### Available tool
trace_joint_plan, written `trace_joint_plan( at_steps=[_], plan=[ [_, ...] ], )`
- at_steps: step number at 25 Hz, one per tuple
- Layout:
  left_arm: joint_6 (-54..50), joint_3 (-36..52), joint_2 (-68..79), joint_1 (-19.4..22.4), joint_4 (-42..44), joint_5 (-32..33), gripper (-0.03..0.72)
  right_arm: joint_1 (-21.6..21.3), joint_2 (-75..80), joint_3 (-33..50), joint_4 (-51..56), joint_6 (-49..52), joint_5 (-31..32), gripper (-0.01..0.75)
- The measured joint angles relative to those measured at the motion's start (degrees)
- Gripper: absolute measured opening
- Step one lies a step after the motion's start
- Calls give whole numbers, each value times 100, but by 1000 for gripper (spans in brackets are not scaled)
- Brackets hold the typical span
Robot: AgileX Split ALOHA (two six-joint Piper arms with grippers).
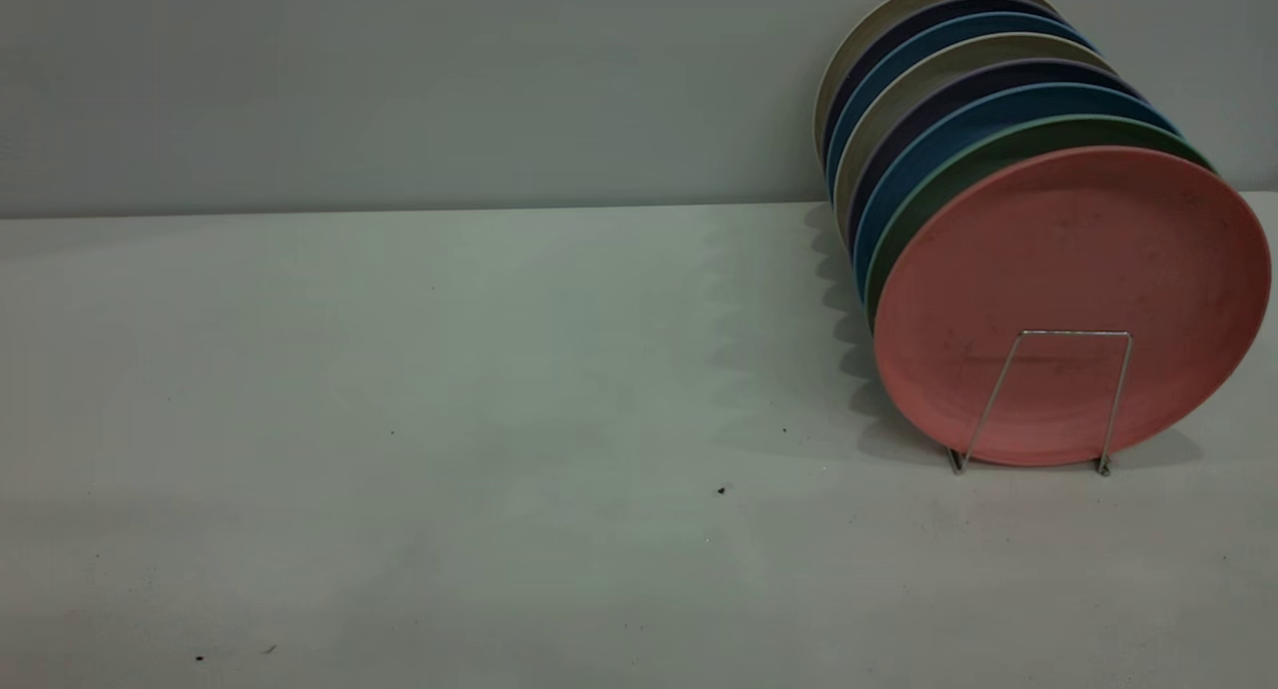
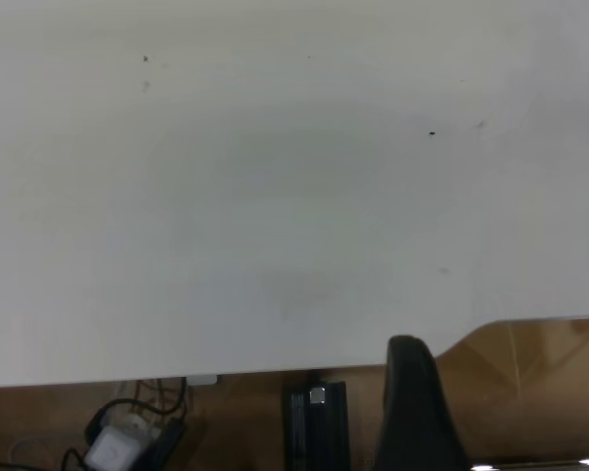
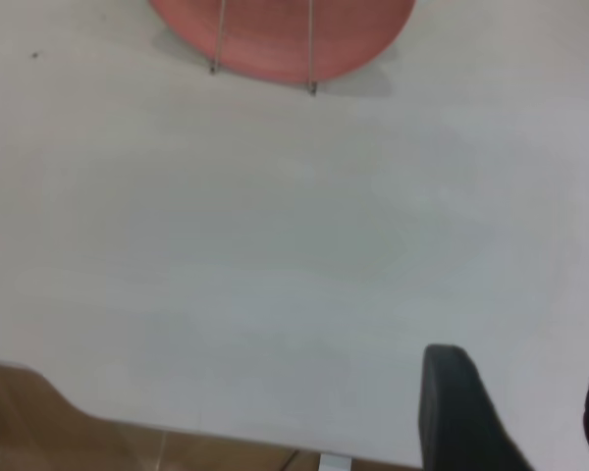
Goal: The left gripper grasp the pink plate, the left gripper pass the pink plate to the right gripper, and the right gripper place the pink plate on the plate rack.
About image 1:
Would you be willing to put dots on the green round plate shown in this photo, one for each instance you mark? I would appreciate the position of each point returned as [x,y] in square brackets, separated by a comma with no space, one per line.
[949,185]

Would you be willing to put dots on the pink round plate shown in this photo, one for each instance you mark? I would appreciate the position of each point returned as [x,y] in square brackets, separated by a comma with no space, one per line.
[1068,270]

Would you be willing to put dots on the purple round plate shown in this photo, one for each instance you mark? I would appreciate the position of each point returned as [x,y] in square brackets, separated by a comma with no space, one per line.
[924,110]
[859,60]

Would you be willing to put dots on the beige round plate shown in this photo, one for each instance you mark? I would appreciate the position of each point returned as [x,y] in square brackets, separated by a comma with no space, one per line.
[849,40]
[899,95]

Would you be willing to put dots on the blue round plate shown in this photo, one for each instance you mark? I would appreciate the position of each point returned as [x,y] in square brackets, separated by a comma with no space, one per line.
[939,140]
[879,65]

